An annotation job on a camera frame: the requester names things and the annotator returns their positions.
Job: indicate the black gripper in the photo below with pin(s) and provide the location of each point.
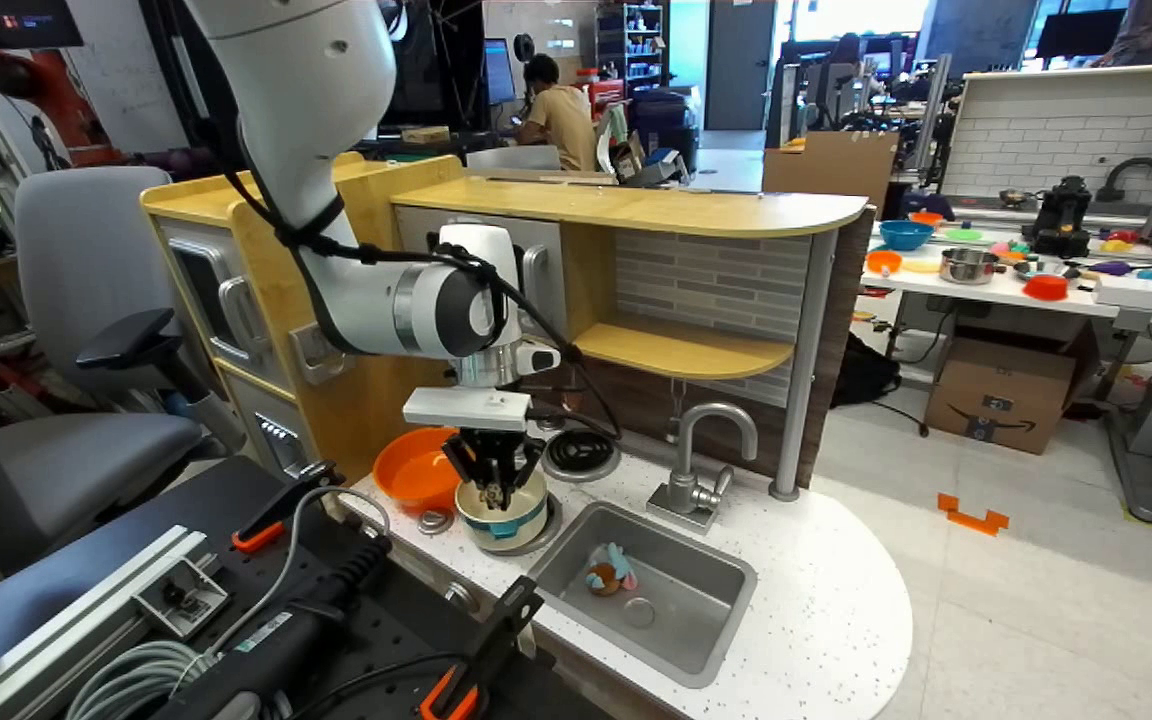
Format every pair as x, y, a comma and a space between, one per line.
490, 451

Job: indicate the white pot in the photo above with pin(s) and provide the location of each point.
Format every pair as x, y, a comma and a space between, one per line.
508, 522

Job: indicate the black round toy burner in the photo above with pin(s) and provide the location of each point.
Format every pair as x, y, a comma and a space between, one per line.
584, 459

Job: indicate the silver toy faucet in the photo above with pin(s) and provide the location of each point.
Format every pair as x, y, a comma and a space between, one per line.
684, 460

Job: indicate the silver toy microwave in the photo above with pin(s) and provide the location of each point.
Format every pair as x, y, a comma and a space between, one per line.
546, 286

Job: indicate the grey toy sink basin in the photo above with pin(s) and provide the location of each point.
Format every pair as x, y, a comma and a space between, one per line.
696, 628

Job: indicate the wooden toy kitchen unit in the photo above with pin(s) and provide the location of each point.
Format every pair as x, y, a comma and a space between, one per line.
680, 215

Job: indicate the silver toy oven door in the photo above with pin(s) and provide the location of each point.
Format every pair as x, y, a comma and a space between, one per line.
220, 305

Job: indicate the metal pot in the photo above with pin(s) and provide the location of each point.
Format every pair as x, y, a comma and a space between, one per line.
965, 264

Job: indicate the orange plastic bowl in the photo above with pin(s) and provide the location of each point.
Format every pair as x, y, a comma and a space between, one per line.
411, 475

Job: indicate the small brown food item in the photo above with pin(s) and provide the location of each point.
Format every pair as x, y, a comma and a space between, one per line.
610, 573

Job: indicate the black clamp bar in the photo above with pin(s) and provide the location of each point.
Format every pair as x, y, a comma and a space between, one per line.
288, 627

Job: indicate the silver kitchen support pole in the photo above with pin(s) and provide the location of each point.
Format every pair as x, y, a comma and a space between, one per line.
802, 361

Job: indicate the seated person tan shirt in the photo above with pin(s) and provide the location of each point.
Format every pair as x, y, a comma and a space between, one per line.
562, 121

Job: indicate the black bag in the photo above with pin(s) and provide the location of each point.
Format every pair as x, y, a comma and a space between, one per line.
867, 370

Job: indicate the small orange bowl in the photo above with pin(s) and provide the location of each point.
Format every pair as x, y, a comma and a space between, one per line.
887, 261

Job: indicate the plain cardboard box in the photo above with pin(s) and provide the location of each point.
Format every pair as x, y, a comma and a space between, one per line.
830, 167

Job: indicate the grey office chair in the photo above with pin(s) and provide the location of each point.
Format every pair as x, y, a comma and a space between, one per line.
82, 264

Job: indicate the orange floor marker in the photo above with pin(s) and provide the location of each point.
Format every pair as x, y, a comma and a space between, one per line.
973, 517

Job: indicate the blue bowl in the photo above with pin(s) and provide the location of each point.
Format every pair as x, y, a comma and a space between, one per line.
904, 238

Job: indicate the printed cardboard box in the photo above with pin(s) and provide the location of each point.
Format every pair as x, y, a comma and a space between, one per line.
1003, 394

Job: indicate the green plate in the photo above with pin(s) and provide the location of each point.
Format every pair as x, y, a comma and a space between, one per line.
960, 235

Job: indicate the red bowl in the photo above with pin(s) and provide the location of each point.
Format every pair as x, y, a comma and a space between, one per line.
1045, 286

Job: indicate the white work table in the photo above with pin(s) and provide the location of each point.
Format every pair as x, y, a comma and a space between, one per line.
1082, 297

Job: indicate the black appliance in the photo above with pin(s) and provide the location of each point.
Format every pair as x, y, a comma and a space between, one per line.
1060, 219

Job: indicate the white pegboard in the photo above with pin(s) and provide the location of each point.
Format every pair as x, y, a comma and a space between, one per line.
1028, 135

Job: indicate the dark monitor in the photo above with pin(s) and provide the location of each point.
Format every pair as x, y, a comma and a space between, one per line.
1082, 34

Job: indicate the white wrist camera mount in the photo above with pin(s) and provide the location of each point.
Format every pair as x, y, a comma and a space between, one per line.
464, 406

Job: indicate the grey switch plate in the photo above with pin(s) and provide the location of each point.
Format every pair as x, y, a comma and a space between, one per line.
310, 357

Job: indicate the grey metal bracket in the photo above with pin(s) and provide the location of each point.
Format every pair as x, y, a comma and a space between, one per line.
182, 600

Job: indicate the aluminium rail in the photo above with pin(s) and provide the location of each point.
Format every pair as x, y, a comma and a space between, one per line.
71, 605

